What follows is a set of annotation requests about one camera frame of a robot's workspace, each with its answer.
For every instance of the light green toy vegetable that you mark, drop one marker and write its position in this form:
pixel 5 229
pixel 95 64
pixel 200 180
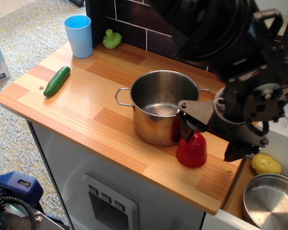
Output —
pixel 112 39

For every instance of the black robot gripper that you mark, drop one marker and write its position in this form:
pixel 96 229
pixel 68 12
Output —
pixel 243 138

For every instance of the white dish rack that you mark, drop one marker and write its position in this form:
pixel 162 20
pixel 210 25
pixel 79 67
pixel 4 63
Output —
pixel 281 127

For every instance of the blue plastic cup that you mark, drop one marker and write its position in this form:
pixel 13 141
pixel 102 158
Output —
pixel 79 32

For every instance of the grey toy kitchen cabinet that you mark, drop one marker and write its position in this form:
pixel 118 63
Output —
pixel 97 195

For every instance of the stainless steel pan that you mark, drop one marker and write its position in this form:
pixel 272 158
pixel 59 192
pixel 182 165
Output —
pixel 265 201

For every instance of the blue clamp tool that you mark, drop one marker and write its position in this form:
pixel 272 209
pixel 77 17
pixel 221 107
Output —
pixel 24 187

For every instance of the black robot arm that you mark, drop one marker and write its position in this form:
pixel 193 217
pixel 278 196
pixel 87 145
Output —
pixel 237 41

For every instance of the red toy sweet potato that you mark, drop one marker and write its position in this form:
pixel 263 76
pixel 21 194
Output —
pixel 193 153

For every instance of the green toy cucumber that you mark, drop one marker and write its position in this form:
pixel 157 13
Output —
pixel 57 80

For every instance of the yellow toy potato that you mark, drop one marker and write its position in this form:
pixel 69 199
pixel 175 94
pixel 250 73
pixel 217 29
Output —
pixel 265 164

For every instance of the stainless steel pot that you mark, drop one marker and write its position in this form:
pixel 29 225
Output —
pixel 154 98

